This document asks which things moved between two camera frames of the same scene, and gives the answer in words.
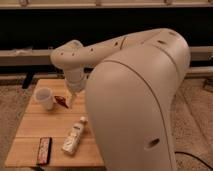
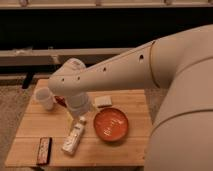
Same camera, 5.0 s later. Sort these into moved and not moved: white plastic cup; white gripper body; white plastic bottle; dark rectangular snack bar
Moved: white gripper body
Not moved: white plastic bottle; dark rectangular snack bar; white plastic cup
